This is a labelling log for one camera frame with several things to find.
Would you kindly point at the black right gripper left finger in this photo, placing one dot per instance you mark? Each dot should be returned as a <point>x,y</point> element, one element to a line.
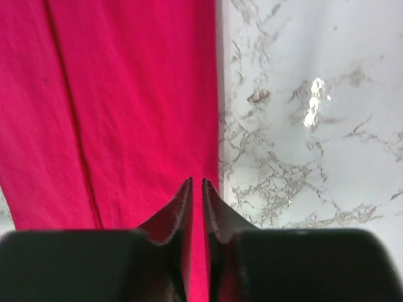
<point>148,263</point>

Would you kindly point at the magenta t-shirt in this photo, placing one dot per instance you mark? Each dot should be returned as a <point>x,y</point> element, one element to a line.
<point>106,108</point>

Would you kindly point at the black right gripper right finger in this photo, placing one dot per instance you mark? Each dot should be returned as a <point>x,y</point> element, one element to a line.
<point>310,264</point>

